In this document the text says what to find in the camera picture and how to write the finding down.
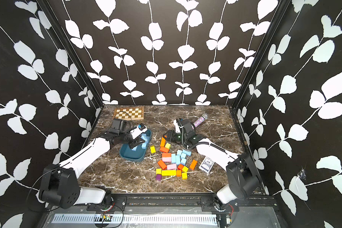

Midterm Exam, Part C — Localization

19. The dark teal plastic tray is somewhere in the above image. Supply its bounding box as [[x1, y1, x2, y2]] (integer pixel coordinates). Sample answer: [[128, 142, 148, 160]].
[[119, 130, 152, 162]]

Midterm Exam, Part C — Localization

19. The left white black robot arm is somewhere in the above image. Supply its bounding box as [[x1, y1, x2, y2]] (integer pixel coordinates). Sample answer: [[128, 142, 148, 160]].
[[38, 119, 151, 211]]

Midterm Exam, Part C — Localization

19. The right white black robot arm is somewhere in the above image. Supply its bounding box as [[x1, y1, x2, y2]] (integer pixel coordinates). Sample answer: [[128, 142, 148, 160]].
[[162, 114, 261, 210]]

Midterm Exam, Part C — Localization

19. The purple glitter microphone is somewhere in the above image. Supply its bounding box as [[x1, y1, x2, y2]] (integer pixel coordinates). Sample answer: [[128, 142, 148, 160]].
[[193, 113, 208, 128]]

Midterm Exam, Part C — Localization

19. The wooden chess board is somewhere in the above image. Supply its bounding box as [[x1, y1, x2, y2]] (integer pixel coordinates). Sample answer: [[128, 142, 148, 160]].
[[114, 106, 144, 121]]

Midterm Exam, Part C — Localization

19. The long orange block upper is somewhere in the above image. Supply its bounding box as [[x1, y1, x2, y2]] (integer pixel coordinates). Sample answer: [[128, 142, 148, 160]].
[[160, 137, 166, 147]]

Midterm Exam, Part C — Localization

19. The orange block right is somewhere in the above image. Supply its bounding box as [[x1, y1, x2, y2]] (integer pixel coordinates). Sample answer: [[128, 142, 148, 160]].
[[189, 160, 197, 170]]

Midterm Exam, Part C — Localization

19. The blue playing card deck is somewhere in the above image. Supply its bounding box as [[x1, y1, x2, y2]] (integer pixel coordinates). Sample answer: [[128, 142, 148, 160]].
[[199, 156, 215, 175]]

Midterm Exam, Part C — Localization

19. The small yellow block left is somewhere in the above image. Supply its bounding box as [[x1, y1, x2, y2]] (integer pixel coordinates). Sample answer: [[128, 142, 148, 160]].
[[150, 146, 156, 154]]

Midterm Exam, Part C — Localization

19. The orange red block lower left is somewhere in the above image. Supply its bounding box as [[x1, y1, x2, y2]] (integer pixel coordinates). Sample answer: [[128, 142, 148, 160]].
[[157, 160, 167, 170]]

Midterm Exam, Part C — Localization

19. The long yellow block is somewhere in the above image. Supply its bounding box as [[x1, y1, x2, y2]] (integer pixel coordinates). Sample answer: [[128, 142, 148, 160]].
[[161, 170, 177, 176]]

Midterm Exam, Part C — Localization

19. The purple cube block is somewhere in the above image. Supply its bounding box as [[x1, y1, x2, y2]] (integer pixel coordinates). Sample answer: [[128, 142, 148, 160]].
[[156, 174, 162, 181]]

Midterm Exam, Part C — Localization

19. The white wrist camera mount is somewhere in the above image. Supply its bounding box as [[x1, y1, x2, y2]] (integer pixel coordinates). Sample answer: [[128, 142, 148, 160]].
[[130, 123, 148, 139]]

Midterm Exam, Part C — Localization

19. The black front rail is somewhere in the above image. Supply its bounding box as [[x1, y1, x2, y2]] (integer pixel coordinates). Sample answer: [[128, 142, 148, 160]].
[[54, 193, 277, 213]]

